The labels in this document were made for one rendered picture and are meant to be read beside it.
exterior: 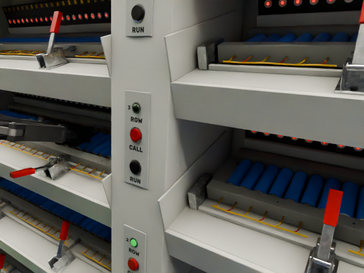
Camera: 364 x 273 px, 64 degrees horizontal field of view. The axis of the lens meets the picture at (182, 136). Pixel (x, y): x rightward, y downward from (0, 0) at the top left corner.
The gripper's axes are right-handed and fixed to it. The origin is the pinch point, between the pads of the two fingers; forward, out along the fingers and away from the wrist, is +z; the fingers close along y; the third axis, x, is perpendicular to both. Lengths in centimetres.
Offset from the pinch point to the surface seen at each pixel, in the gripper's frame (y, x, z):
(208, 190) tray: -29.2, 3.4, 1.8
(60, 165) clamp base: -2.2, 5.8, -2.3
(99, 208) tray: -14.3, 9.7, -3.3
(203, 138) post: -26.6, -3.5, 2.8
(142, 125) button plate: -22.9, -4.0, -6.9
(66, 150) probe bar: 0.0, 3.4, 0.3
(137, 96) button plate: -22.1, -7.5, -7.7
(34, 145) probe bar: 9.9, 4.5, -0.1
